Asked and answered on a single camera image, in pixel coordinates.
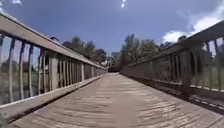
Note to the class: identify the weathered wooden railing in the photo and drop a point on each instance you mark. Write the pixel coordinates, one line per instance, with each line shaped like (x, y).
(186, 66)
(50, 66)

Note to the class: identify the wooden plank bridge deck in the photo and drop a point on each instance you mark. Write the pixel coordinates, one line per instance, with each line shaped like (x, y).
(115, 100)

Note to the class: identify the group of green trees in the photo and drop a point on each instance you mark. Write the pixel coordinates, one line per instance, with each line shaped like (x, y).
(136, 48)
(83, 48)

